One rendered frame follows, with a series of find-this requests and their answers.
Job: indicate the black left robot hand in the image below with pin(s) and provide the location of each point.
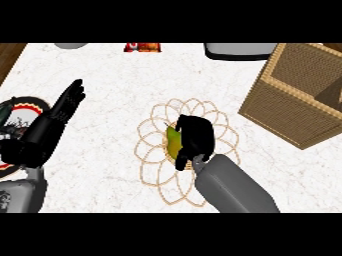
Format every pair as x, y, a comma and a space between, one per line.
42, 133

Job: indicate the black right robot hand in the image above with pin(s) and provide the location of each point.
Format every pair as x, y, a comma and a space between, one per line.
198, 136

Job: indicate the green pear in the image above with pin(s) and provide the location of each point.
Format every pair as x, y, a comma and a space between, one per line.
173, 141

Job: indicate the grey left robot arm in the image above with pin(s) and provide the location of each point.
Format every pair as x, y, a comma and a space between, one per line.
17, 193

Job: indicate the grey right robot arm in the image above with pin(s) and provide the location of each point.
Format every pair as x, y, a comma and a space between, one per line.
231, 186

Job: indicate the brown wicker basket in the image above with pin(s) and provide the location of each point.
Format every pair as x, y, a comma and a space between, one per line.
302, 96

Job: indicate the patterned red-rimmed plate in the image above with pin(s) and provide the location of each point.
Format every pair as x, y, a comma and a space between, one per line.
12, 133

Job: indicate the grey round object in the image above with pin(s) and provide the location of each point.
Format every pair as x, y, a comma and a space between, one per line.
71, 45

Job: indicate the grey and black appliance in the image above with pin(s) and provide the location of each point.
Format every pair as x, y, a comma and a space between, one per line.
241, 50

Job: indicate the red and orange packet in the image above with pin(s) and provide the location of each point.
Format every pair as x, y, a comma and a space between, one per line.
142, 47

